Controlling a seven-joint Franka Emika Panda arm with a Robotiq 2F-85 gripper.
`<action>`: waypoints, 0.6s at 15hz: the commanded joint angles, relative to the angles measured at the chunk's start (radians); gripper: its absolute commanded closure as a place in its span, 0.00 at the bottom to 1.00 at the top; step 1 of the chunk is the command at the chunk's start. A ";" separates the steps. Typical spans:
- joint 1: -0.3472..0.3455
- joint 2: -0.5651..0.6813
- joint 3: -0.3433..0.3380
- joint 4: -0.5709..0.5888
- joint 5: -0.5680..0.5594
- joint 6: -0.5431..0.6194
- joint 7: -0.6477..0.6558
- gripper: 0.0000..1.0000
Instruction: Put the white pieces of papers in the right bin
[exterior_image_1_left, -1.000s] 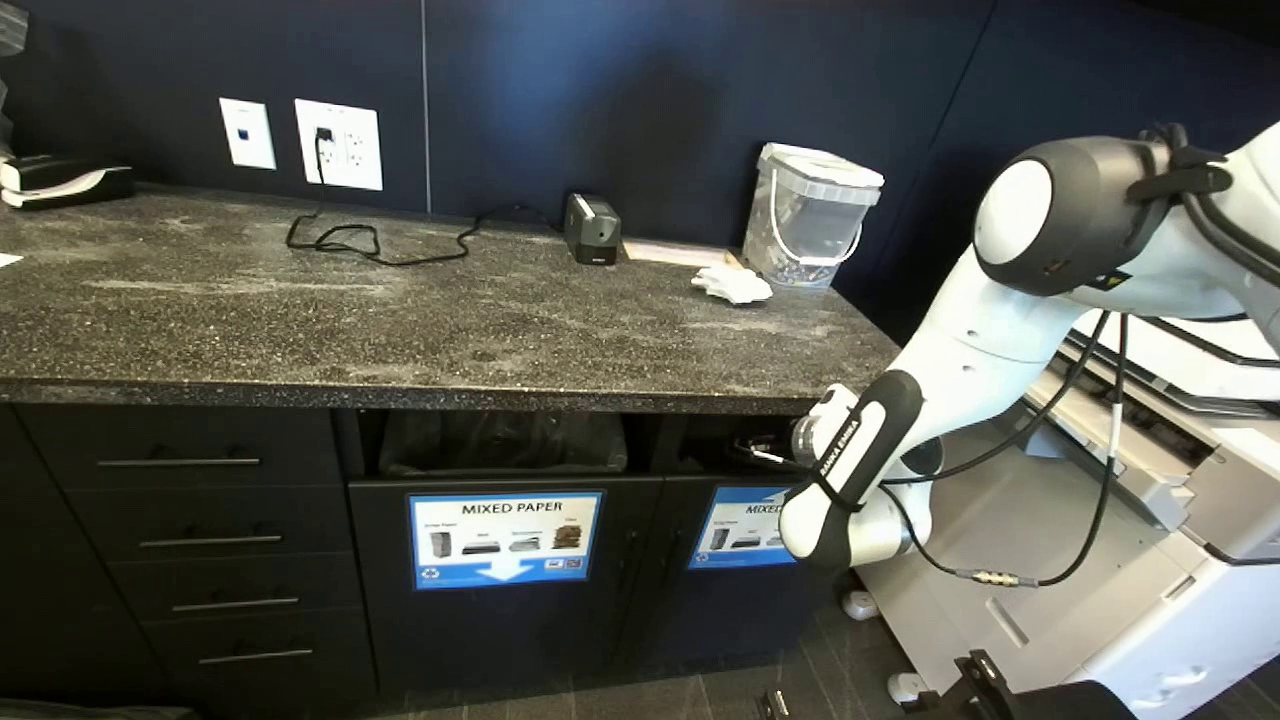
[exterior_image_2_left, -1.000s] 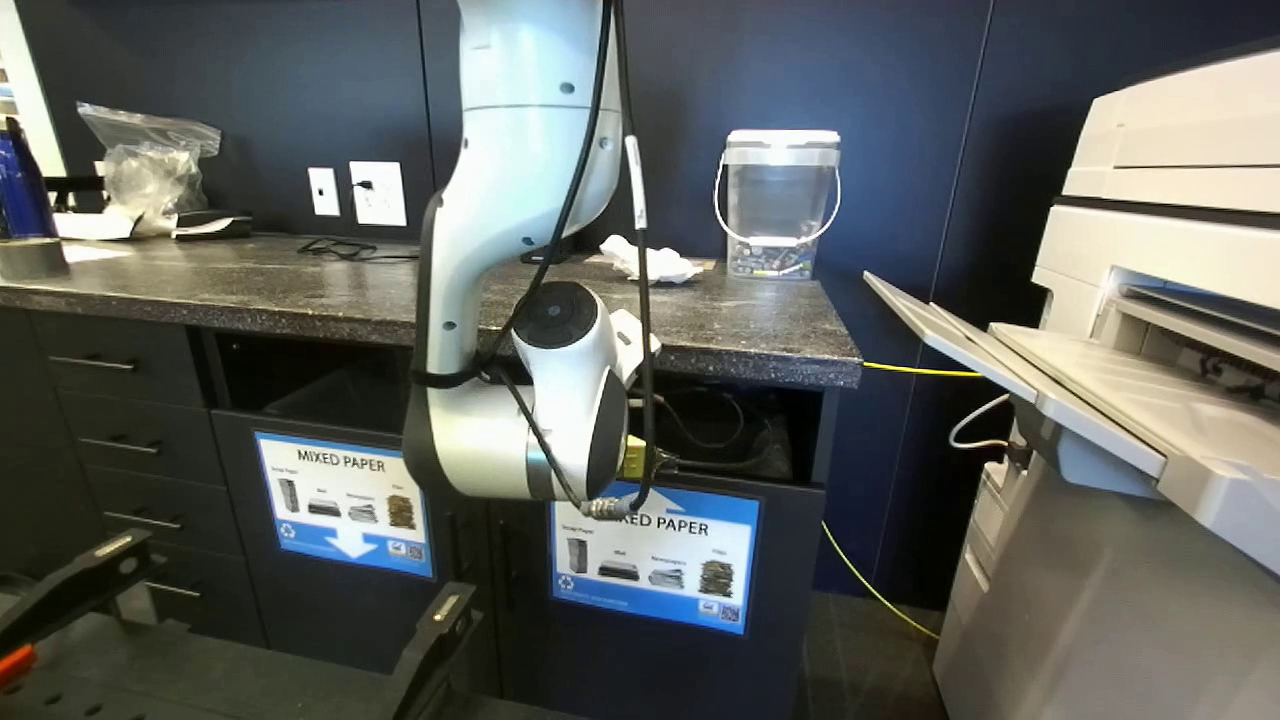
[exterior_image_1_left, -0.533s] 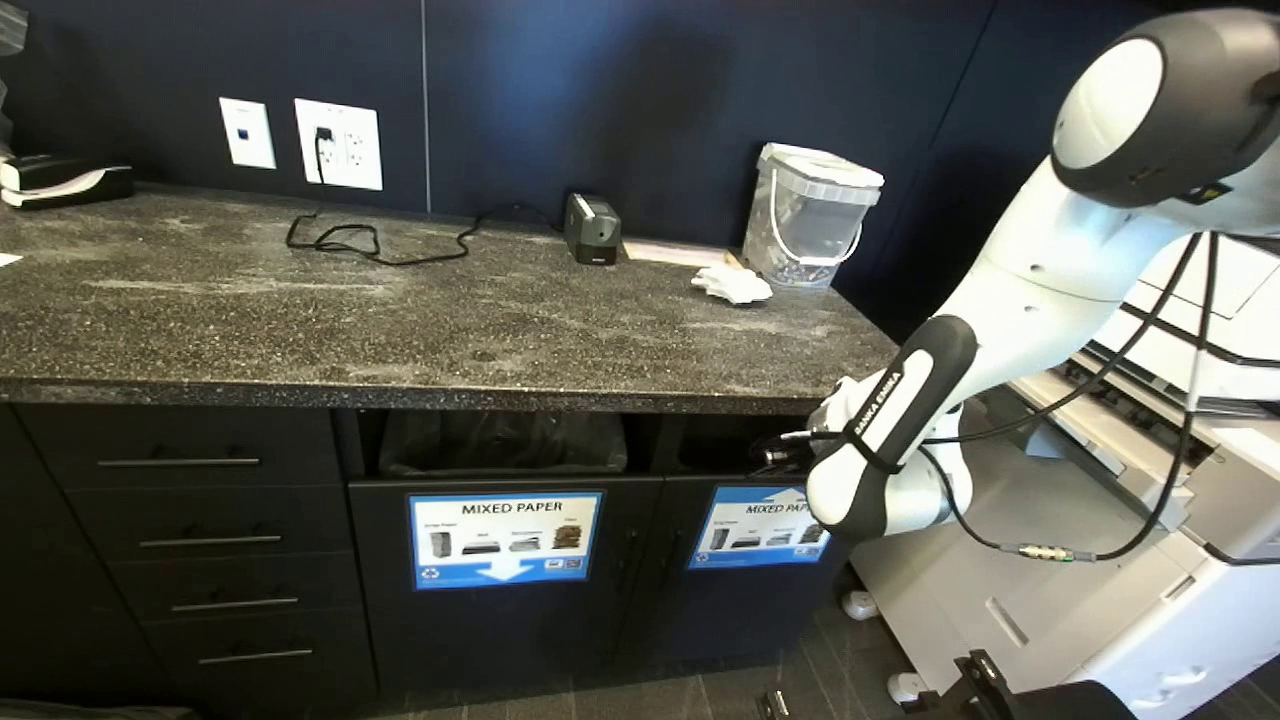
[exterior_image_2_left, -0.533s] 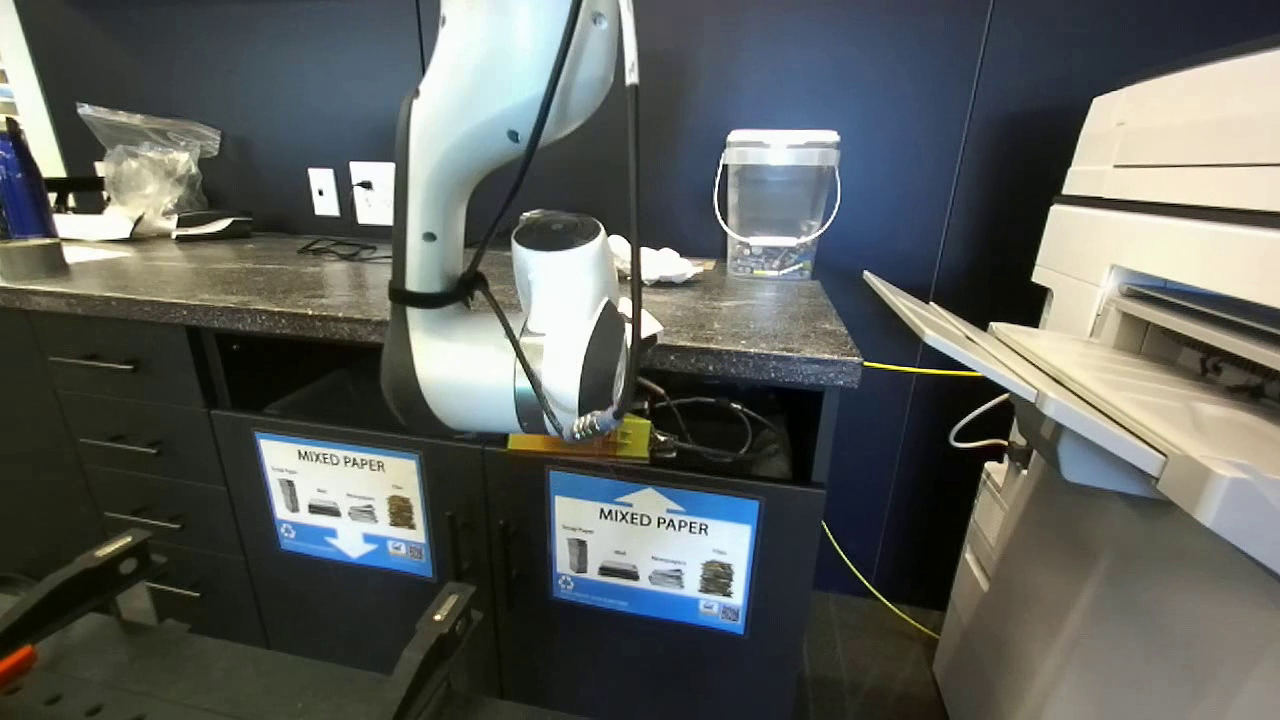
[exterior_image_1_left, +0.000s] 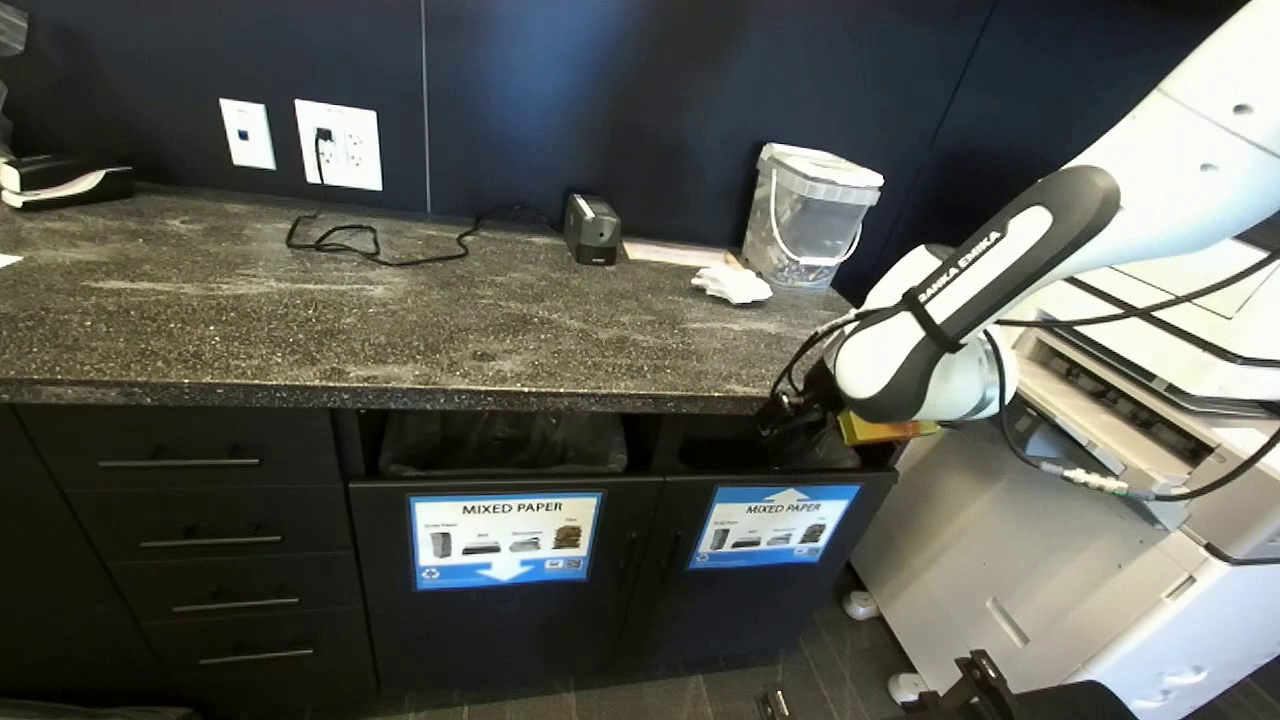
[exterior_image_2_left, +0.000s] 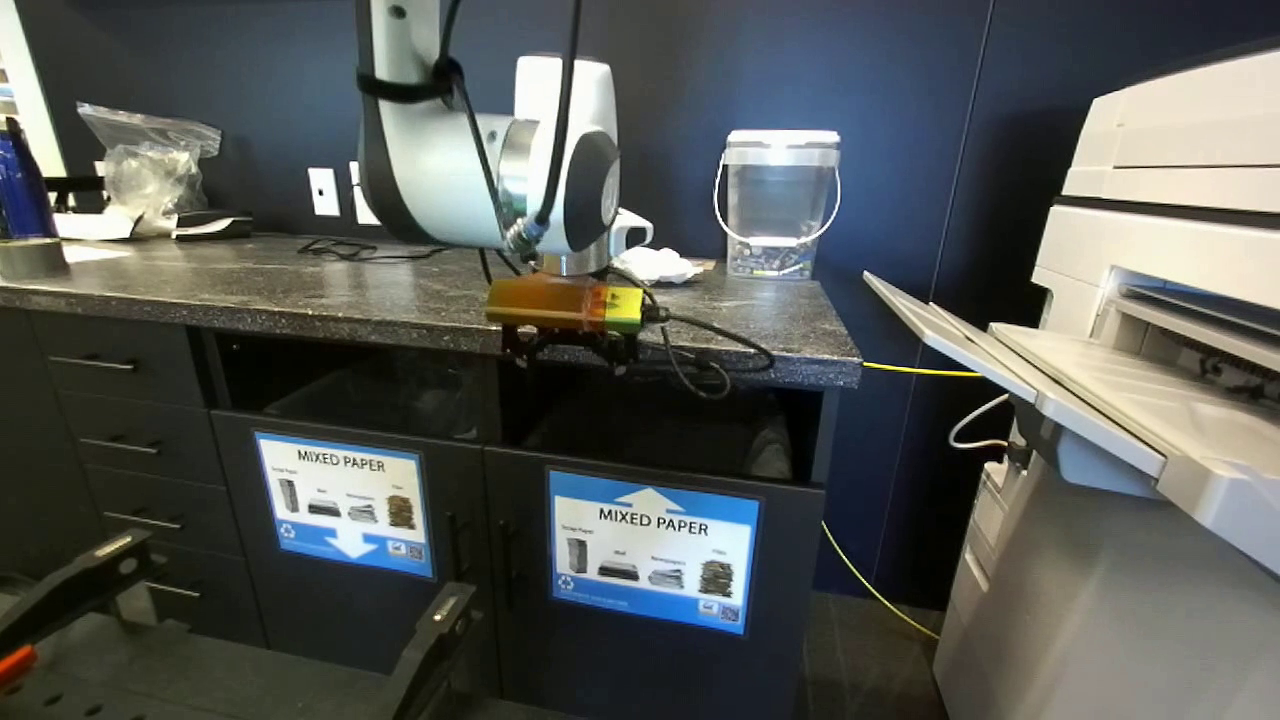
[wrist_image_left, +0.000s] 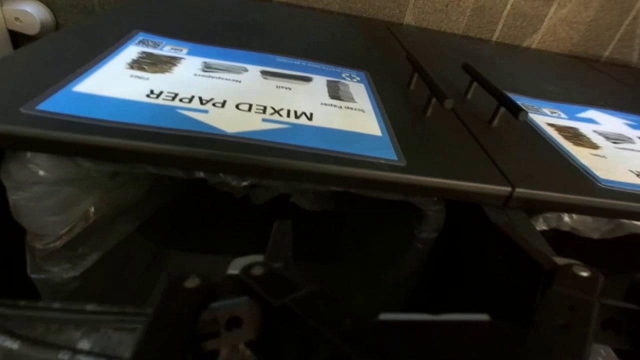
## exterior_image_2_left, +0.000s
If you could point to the small white wall plate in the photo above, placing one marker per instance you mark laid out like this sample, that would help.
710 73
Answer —
326 188

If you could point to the blue label with up arrow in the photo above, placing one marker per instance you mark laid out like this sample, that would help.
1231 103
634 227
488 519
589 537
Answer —
655 551

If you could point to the white paper stack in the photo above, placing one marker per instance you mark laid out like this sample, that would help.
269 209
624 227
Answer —
100 227

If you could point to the black flat device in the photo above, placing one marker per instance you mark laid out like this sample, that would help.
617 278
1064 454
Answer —
214 227

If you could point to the dark bin cabinet door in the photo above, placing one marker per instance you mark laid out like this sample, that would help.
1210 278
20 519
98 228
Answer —
785 602
346 612

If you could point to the blue label with down arrow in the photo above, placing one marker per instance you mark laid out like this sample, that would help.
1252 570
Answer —
346 507

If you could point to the grey printer side tray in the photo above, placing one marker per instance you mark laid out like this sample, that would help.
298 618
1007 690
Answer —
1064 385

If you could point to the crumpled clear plastic bag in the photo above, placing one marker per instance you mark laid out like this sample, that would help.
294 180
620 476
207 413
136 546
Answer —
147 164

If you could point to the clear plastic bucket white lid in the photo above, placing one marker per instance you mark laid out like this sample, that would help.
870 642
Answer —
783 201

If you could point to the blue bottle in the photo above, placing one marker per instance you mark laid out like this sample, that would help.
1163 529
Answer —
20 186

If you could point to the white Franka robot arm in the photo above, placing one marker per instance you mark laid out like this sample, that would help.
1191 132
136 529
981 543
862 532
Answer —
426 146

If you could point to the black stand bar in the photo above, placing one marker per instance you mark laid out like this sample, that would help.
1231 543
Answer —
434 642
81 580

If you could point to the large white office printer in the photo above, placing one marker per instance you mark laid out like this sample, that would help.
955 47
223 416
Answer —
1132 602

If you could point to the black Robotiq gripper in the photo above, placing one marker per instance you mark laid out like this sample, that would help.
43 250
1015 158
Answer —
574 345

